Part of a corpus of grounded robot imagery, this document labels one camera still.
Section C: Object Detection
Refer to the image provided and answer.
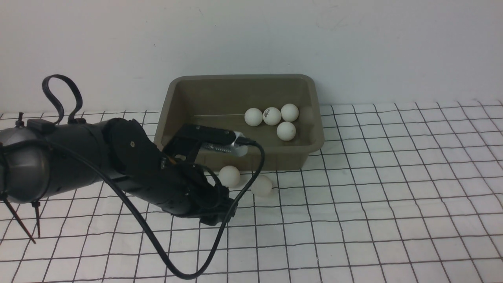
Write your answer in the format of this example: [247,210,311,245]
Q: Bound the plain white ball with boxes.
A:
[276,121,297,142]
[244,108,263,127]
[280,103,299,123]
[218,165,240,188]

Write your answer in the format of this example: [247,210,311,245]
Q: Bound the white ball with black logo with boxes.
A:
[250,175,273,197]

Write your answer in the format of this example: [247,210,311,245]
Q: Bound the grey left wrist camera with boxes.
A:
[162,123,256,162]

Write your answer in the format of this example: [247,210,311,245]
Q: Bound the white black-grid tablecloth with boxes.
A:
[0,101,503,283]

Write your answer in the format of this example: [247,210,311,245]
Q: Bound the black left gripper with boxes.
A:
[126,159,237,227]

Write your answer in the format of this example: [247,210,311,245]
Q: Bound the black left camera cable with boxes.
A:
[0,74,266,280]

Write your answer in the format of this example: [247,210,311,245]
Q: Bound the olive green plastic bin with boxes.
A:
[153,74,325,171]

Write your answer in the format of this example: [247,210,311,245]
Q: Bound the black cable ties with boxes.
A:
[0,193,42,244]

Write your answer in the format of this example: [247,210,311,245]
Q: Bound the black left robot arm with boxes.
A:
[1,118,237,226]

